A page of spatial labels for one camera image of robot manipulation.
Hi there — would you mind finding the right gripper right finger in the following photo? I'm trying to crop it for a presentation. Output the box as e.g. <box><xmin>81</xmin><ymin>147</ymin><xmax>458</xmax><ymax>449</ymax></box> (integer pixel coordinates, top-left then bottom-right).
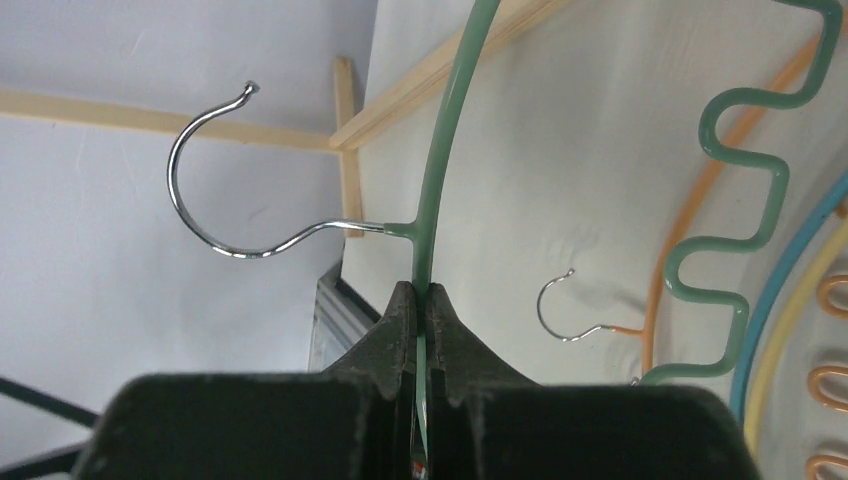
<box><xmin>425</xmin><ymin>283</ymin><xmax>760</xmax><ymax>479</ymax></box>

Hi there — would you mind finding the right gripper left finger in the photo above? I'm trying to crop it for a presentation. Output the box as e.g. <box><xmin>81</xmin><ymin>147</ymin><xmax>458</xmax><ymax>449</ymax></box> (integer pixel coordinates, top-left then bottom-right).
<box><xmin>72</xmin><ymin>282</ymin><xmax>416</xmax><ymax>479</ymax></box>

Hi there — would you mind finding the green wavy wire hanger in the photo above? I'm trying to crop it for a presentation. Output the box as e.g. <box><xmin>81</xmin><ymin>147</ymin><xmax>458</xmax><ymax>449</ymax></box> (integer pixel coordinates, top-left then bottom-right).
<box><xmin>166</xmin><ymin>0</ymin><xmax>844</xmax><ymax>478</ymax></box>

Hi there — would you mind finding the blue wire hanger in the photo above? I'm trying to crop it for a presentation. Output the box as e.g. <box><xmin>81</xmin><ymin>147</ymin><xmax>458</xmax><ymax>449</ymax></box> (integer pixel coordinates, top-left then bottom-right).
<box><xmin>729</xmin><ymin>169</ymin><xmax>847</xmax><ymax>425</ymax></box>

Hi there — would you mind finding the orange wire hanger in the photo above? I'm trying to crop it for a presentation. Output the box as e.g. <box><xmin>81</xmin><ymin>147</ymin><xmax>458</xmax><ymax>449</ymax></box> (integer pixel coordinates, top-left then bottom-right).
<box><xmin>536</xmin><ymin>33</ymin><xmax>848</xmax><ymax>480</ymax></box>

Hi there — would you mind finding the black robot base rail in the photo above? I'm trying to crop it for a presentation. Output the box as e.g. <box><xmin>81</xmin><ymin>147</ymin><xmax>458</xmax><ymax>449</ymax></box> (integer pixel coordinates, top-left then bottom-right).
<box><xmin>0</xmin><ymin>261</ymin><xmax>379</xmax><ymax>480</ymax></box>

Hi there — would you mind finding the wooden clothes rack frame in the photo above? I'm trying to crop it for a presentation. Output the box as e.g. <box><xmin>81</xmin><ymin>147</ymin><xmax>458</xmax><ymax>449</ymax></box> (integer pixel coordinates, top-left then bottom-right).
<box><xmin>0</xmin><ymin>0</ymin><xmax>578</xmax><ymax>240</ymax></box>

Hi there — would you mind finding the right black camera cable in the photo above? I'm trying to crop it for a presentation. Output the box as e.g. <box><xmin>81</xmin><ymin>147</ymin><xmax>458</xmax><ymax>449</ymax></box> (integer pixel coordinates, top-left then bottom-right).
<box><xmin>0</xmin><ymin>376</ymin><xmax>101</xmax><ymax>429</ymax></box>

